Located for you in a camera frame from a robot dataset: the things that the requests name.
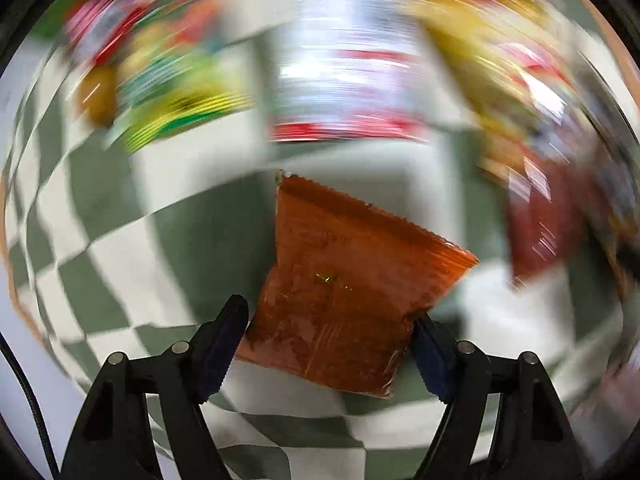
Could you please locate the green fruit candy bag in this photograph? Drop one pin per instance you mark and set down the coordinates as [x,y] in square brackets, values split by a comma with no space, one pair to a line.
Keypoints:
[175,72]

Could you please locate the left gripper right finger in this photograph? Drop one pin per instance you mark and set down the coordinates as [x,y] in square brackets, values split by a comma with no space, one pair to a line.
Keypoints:
[532,438]

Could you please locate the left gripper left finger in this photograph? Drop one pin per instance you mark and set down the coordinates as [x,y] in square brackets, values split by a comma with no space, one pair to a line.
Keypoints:
[112,436]

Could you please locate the orange snack bag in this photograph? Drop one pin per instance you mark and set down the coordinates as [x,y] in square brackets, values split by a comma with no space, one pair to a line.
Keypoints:
[338,306]

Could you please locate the green white checkered mat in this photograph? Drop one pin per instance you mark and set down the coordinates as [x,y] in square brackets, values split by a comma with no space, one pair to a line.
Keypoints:
[108,251]

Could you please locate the pile of mixed snack bags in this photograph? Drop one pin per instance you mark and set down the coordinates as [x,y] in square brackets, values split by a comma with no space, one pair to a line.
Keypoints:
[563,172]

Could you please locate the clear packet with brown cake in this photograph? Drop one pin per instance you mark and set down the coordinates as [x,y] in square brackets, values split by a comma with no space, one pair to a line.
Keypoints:
[96,95]

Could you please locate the small red snack packet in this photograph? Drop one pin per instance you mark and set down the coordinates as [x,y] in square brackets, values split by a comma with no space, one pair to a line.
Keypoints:
[94,29]

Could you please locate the red white spicy strip packet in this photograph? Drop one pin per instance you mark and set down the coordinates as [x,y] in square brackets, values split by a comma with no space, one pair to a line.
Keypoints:
[348,69]

